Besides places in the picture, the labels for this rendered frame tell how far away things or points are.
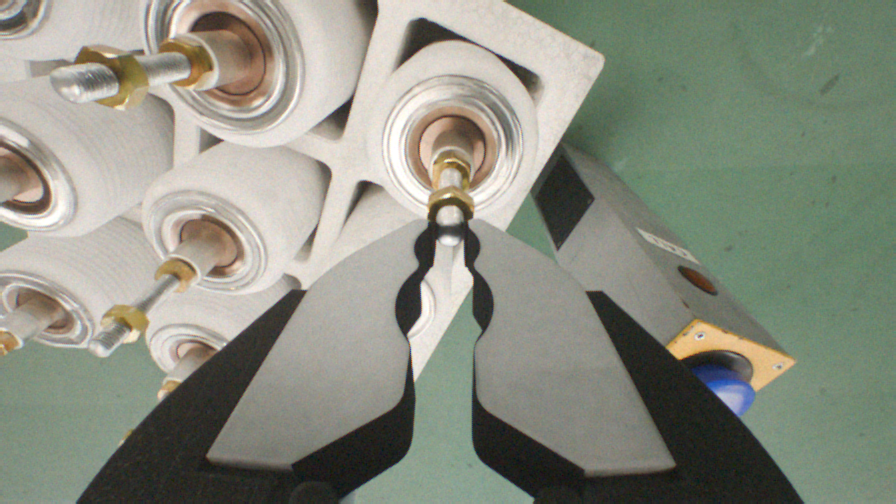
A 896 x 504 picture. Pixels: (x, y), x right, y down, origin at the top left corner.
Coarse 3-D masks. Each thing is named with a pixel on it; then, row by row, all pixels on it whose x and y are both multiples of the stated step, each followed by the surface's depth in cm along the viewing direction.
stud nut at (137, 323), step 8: (112, 312) 17; (120, 312) 17; (128, 312) 17; (136, 312) 17; (104, 320) 17; (112, 320) 17; (120, 320) 17; (128, 320) 17; (136, 320) 17; (144, 320) 18; (128, 328) 17; (136, 328) 17; (144, 328) 18; (128, 336) 17; (136, 336) 17
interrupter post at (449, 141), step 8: (440, 136) 19; (448, 136) 18; (456, 136) 18; (464, 136) 19; (440, 144) 18; (448, 144) 17; (456, 144) 17; (464, 144) 18; (432, 152) 18; (440, 152) 17; (448, 152) 17; (456, 152) 17; (464, 152) 17; (472, 152) 19; (432, 160) 17; (472, 160) 17; (432, 168) 17; (472, 168) 17; (472, 176) 18
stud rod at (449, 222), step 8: (448, 168) 16; (440, 176) 16; (448, 176) 15; (456, 176) 16; (440, 184) 15; (448, 184) 15; (456, 184) 15; (448, 208) 13; (456, 208) 13; (440, 216) 13; (448, 216) 12; (456, 216) 13; (440, 224) 12; (448, 224) 12; (456, 224) 12; (440, 232) 12; (448, 232) 12; (456, 232) 12; (440, 240) 12; (448, 240) 12; (456, 240) 12
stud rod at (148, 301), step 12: (168, 276) 20; (156, 288) 19; (168, 288) 20; (144, 300) 18; (156, 300) 19; (144, 312) 18; (108, 324) 17; (120, 324) 17; (96, 336) 16; (108, 336) 16; (120, 336) 17; (96, 348) 16; (108, 348) 16
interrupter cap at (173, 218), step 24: (192, 192) 21; (168, 216) 22; (192, 216) 22; (216, 216) 22; (240, 216) 22; (168, 240) 23; (240, 240) 23; (264, 240) 23; (216, 264) 25; (240, 264) 24; (264, 264) 24; (216, 288) 25; (240, 288) 25
